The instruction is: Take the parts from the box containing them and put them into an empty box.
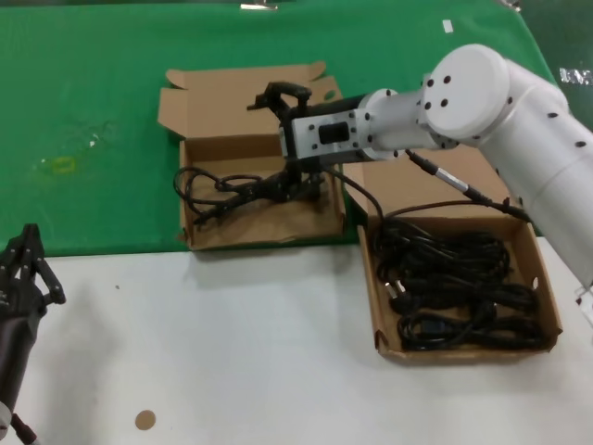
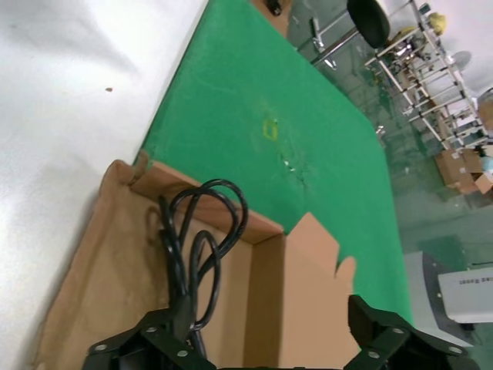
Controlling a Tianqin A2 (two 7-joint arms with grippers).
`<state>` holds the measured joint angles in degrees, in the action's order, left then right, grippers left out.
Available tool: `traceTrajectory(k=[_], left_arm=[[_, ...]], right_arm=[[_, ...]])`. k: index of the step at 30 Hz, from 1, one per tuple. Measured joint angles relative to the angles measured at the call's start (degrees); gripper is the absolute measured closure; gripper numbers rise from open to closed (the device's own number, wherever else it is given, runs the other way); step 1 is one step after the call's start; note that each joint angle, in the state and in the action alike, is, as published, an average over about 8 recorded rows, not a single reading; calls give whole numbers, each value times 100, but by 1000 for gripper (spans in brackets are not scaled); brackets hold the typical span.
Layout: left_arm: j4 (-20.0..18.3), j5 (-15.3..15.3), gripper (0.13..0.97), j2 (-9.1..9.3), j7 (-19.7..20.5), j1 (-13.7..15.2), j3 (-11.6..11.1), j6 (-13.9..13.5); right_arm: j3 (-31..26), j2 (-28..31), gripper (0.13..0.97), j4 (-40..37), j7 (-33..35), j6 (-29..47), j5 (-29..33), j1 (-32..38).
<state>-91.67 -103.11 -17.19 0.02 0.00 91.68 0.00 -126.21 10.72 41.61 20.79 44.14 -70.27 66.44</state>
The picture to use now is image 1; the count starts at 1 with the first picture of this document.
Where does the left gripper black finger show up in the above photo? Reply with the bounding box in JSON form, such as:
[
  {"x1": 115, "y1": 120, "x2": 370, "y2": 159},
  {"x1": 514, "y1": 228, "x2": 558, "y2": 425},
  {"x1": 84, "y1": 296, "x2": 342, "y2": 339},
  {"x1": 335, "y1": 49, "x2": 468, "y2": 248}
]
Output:
[
  {"x1": 22, "y1": 223, "x2": 67, "y2": 306},
  {"x1": 0, "y1": 224, "x2": 31, "y2": 280}
]

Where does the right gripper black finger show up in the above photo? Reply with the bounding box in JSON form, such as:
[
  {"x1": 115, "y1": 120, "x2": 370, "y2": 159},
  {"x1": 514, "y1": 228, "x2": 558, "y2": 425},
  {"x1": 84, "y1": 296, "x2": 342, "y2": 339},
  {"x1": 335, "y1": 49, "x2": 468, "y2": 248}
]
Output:
[
  {"x1": 271, "y1": 169, "x2": 328, "y2": 204},
  {"x1": 246, "y1": 81, "x2": 312, "y2": 120}
]

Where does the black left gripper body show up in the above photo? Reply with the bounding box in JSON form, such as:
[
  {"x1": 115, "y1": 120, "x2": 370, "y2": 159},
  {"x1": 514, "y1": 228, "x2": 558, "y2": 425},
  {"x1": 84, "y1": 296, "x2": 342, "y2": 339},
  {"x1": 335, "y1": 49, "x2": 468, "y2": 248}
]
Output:
[{"x1": 0, "y1": 276, "x2": 48, "y2": 324}]

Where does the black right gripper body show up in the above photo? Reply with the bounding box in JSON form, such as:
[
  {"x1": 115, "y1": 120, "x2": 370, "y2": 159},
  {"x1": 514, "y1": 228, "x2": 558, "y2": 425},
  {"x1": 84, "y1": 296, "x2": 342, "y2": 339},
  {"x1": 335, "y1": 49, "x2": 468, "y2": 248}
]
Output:
[{"x1": 276, "y1": 114, "x2": 326, "y2": 181}]

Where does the black power cable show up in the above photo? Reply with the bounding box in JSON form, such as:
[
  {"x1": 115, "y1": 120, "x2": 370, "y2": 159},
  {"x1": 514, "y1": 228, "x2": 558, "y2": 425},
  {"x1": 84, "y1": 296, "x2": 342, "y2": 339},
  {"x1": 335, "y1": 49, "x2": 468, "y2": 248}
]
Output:
[
  {"x1": 392, "y1": 281, "x2": 546, "y2": 352},
  {"x1": 373, "y1": 219, "x2": 513, "y2": 291},
  {"x1": 173, "y1": 165, "x2": 328, "y2": 229}
]

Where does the cardboard box with torn edge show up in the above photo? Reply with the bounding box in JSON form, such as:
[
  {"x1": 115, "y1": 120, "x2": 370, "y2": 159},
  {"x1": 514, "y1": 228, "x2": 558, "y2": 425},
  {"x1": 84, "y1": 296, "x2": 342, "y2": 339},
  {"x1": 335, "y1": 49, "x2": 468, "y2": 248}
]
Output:
[{"x1": 157, "y1": 61, "x2": 347, "y2": 252}]

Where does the open cardboard box intact edge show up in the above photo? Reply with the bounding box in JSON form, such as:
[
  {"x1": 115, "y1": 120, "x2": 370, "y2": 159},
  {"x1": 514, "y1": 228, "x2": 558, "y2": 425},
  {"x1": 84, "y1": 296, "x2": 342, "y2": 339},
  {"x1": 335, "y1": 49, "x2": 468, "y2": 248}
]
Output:
[{"x1": 340, "y1": 147, "x2": 564, "y2": 367}]

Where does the green table cloth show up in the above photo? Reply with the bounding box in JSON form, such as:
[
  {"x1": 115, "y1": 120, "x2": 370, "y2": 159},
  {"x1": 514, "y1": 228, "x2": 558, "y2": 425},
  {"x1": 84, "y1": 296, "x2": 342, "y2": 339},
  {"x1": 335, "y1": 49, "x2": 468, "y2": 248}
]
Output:
[{"x1": 0, "y1": 3, "x2": 593, "y2": 261}]

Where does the shiny silver floor debris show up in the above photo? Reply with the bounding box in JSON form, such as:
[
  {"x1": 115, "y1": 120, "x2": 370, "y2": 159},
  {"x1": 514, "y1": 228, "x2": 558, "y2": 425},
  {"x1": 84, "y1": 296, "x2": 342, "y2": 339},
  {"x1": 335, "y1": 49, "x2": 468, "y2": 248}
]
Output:
[{"x1": 559, "y1": 68, "x2": 593, "y2": 87}]

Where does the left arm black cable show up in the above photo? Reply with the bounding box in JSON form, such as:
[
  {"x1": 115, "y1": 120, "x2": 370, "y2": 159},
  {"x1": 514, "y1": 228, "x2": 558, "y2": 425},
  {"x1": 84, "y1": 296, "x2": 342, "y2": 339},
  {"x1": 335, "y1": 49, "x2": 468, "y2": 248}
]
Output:
[{"x1": 6, "y1": 410, "x2": 38, "y2": 445}]

